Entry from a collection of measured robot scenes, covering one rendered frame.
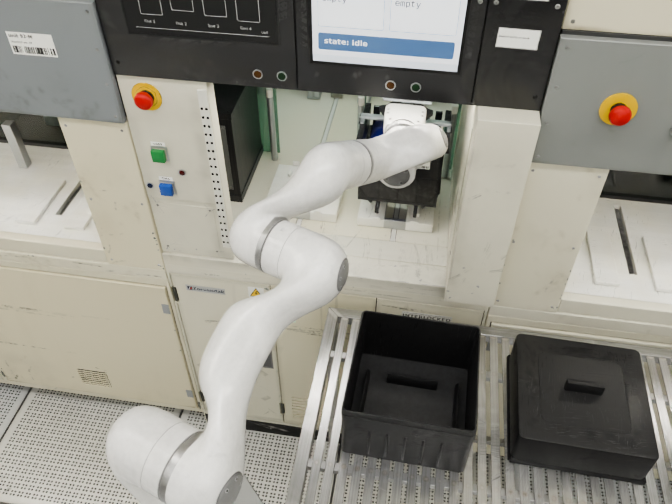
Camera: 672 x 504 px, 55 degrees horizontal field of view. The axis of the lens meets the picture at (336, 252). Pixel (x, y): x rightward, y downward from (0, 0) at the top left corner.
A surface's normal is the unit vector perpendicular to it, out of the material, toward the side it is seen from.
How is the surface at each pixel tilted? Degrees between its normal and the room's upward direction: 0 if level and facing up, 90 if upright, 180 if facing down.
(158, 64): 90
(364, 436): 90
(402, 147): 43
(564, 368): 0
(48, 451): 0
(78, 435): 0
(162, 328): 90
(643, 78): 90
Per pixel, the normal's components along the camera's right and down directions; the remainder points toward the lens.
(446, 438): -0.19, 0.69
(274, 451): 0.00, -0.71
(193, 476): -0.16, -0.30
